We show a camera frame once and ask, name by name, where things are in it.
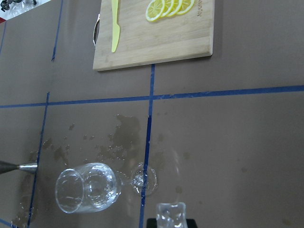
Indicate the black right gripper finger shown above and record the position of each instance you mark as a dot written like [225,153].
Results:
[152,223]

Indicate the clear plastic bag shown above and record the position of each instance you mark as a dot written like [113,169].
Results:
[12,8]

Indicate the clear ice cube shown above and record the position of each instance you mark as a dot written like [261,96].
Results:
[171,215]

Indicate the bamboo cutting board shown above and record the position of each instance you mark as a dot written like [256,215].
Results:
[142,42]

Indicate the yellow plastic knife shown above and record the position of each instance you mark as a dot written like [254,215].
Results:
[115,25]

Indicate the clear wine glass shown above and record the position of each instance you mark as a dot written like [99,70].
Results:
[94,187]

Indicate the steel cocktail jigger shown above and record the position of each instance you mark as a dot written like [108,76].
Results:
[8,167]

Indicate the lemon slice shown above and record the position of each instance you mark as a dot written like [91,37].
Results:
[167,7]
[176,7]
[154,10]
[186,6]

